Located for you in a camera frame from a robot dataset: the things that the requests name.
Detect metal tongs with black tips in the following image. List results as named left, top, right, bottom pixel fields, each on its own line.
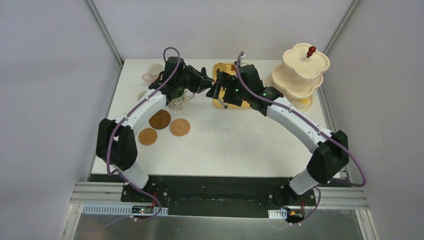
left=217, top=98, right=229, bottom=109

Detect yellow cream tart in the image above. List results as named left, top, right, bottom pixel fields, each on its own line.
left=298, top=96, right=312, bottom=105

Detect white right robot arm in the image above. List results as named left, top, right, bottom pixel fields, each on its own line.
left=206, top=65, right=349, bottom=205

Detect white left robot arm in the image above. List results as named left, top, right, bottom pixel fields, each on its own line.
left=95, top=57, right=214, bottom=203

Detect yellow plastic tray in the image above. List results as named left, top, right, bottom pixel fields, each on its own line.
left=212, top=62, right=251, bottom=109

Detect floral mug with green inside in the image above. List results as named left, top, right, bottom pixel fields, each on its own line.
left=167, top=89, right=196, bottom=112

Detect pink mug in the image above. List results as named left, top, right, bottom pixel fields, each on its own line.
left=142, top=63, right=164, bottom=83

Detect light woven round coaster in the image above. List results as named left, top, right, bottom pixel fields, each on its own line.
left=169, top=118, right=191, bottom=137

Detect dark brown wooden coaster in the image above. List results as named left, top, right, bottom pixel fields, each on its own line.
left=148, top=109, right=171, bottom=130

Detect light green mug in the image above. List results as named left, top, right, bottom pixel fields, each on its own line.
left=137, top=90, right=147, bottom=101

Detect cream three-tier cake stand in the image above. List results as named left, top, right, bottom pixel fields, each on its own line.
left=264, top=43, right=331, bottom=112

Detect orange round coaster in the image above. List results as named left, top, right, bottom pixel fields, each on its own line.
left=138, top=128, right=158, bottom=146

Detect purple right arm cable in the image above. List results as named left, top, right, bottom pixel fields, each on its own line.
left=234, top=50, right=368, bottom=188

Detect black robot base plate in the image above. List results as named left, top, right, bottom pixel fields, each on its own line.
left=120, top=174, right=352, bottom=219

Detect left aluminium frame post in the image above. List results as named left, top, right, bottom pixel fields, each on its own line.
left=84, top=0, right=124, bottom=69

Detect aluminium frame post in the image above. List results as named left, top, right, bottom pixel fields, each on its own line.
left=84, top=0, right=124, bottom=69
left=323, top=0, right=363, bottom=56

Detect right aluminium frame post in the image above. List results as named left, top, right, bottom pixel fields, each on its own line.
left=323, top=0, right=363, bottom=56

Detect right white slotted cable duct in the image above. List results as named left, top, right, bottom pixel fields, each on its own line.
left=267, top=208, right=288, bottom=220

